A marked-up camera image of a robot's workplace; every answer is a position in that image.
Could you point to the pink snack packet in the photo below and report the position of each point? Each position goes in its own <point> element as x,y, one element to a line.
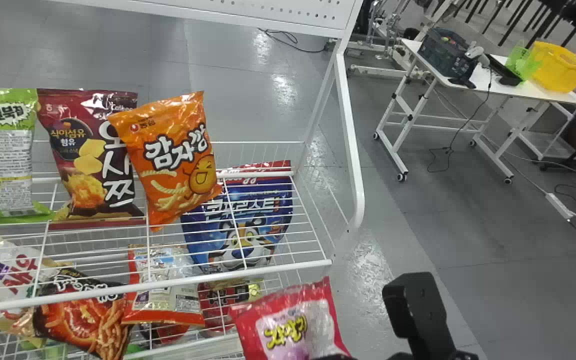
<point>288,325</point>

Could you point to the orange and silver snack packet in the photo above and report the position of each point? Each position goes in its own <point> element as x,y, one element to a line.
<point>163,295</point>

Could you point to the maroon snack packet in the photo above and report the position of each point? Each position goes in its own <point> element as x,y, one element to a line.
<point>93,165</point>

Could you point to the hand scanner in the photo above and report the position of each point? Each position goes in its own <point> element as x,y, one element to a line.
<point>477,52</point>

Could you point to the black and red snack packet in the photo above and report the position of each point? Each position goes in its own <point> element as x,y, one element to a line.
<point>83,320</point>

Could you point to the green basket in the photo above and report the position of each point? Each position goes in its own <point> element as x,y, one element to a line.
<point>523,62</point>

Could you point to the green snack packet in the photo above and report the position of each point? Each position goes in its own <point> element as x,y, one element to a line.
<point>8,150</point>

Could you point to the yellow basket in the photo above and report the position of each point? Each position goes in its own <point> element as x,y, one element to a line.
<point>560,67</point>

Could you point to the blue cereal bag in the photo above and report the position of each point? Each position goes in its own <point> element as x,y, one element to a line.
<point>248,210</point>

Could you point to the dark blue crate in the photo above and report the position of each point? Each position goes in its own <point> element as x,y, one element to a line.
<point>445,52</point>

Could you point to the white side table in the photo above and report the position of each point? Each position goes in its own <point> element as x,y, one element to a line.
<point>533,91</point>

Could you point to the white power strip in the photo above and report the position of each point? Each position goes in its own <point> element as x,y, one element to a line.
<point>559,206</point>

